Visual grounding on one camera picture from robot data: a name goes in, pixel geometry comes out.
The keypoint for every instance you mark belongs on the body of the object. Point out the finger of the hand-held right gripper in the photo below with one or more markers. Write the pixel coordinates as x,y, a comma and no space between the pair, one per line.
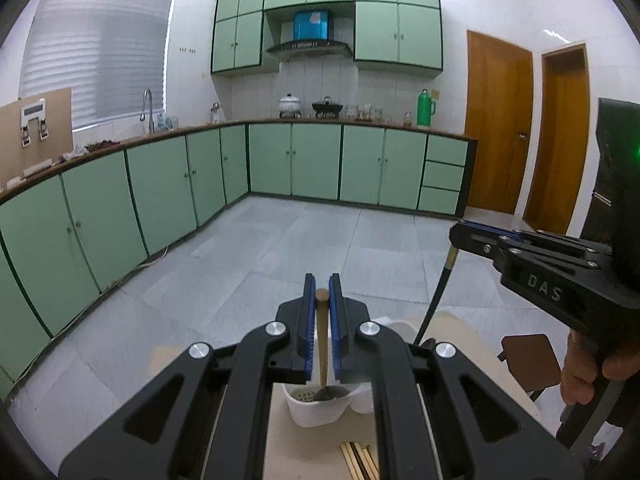
475,240
492,227

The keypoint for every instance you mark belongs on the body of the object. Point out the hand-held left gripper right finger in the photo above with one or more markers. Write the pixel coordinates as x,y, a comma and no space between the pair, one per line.
334,330

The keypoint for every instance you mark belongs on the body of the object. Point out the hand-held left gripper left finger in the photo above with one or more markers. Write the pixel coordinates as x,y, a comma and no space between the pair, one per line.
311,330

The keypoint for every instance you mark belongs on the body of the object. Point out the white utensil holder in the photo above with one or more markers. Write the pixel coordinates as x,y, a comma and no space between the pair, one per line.
312,412

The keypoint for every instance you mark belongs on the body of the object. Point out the dark wooden chopstick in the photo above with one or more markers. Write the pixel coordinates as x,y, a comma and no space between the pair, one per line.
359,462

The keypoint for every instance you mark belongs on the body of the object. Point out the person's right hand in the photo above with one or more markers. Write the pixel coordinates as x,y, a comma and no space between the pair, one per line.
580,375

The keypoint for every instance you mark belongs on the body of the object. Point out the green drawer stack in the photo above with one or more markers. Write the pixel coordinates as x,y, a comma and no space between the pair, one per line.
445,175

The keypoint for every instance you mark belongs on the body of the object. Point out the brown stool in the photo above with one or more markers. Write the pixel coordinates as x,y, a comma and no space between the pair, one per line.
530,362

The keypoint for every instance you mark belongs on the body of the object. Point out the green thermos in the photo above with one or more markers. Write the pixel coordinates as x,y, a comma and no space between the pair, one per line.
426,109

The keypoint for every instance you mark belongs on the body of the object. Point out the glass jars and bowls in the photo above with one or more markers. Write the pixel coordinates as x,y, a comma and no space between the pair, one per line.
365,112

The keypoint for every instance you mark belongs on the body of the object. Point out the black wok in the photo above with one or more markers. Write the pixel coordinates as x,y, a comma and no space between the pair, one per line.
327,108

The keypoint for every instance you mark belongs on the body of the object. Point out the green base cabinet run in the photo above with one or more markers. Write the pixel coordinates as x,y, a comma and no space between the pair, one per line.
165,195

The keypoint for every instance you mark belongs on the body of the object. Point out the white cooking pot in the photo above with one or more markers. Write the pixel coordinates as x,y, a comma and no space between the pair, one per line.
290,106

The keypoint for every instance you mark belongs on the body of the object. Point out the bottles by sink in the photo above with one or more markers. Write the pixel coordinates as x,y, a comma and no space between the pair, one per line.
167,122

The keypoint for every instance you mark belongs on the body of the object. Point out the range hood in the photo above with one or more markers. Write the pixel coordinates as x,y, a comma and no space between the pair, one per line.
308,49

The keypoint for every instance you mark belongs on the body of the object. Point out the blue box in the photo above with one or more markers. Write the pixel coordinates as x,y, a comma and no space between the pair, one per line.
310,25

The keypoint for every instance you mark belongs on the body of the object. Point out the steel faucet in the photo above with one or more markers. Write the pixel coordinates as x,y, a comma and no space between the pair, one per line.
148,110

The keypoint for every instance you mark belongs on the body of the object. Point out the dark cloth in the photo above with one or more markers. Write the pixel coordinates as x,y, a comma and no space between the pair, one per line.
102,145

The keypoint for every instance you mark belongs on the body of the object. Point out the cardboard board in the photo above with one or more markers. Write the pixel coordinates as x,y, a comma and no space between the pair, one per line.
57,130

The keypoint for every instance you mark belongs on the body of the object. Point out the white window blind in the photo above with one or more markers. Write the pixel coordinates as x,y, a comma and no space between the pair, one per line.
100,50

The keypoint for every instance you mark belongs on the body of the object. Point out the white mounted device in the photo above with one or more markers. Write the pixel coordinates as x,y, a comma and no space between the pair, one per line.
33,115

